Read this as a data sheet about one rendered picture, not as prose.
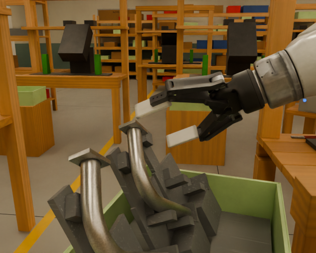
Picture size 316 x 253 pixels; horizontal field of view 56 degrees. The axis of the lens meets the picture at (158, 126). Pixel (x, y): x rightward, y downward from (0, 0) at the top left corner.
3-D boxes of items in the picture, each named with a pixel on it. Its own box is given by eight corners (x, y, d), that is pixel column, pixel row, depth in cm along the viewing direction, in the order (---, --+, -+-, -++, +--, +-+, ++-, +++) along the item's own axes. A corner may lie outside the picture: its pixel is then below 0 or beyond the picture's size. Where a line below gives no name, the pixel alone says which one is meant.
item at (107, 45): (178, 80, 1034) (180, 12, 971) (96, 79, 1068) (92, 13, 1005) (179, 78, 1085) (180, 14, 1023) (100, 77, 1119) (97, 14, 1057)
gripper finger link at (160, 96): (178, 96, 50) (171, 87, 48) (152, 107, 52) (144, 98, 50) (177, 90, 51) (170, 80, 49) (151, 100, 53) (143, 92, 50)
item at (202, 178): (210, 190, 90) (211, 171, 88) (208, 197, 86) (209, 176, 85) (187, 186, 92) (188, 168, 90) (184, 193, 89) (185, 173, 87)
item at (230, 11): (265, 93, 778) (274, 2, 715) (152, 91, 812) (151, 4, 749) (260, 90, 829) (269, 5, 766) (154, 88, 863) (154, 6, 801)
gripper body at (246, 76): (257, 84, 58) (212, 102, 60) (248, 57, 51) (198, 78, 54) (270, 115, 53) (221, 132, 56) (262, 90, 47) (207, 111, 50)
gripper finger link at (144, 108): (172, 105, 51) (170, 103, 50) (137, 119, 53) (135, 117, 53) (169, 92, 53) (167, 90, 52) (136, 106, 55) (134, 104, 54)
